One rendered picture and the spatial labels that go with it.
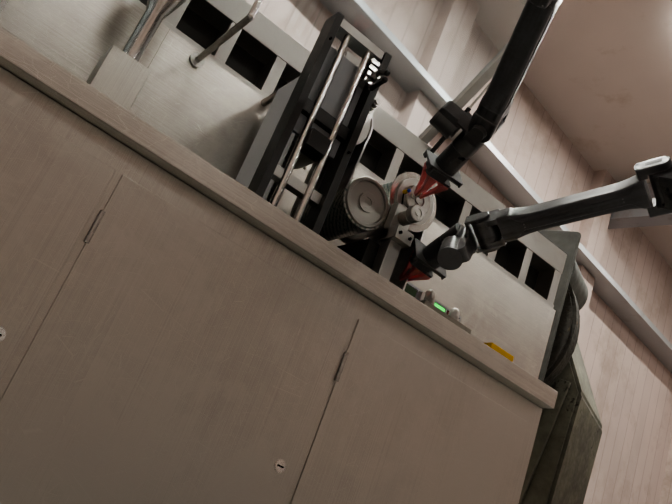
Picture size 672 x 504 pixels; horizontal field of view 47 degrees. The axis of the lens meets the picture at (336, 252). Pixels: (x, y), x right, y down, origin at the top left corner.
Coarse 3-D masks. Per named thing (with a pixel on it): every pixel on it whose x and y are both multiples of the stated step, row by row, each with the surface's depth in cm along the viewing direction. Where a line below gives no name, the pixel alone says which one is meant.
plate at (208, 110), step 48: (48, 0) 175; (96, 0) 181; (48, 48) 173; (96, 48) 180; (192, 48) 194; (144, 96) 185; (192, 96) 192; (240, 96) 200; (192, 144) 191; (240, 144) 198; (288, 192) 205; (336, 240) 212; (432, 240) 232; (432, 288) 229; (480, 288) 241; (480, 336) 238; (528, 336) 250
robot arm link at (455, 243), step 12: (468, 216) 173; (480, 216) 170; (468, 228) 170; (444, 240) 170; (456, 240) 168; (468, 240) 168; (444, 252) 166; (456, 252) 166; (468, 252) 166; (480, 252) 173; (444, 264) 168; (456, 264) 167
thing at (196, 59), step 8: (248, 16) 170; (240, 24) 173; (232, 32) 177; (216, 40) 183; (224, 40) 181; (208, 48) 187; (216, 48) 185; (192, 56) 193; (200, 56) 191; (192, 64) 193; (200, 64) 194
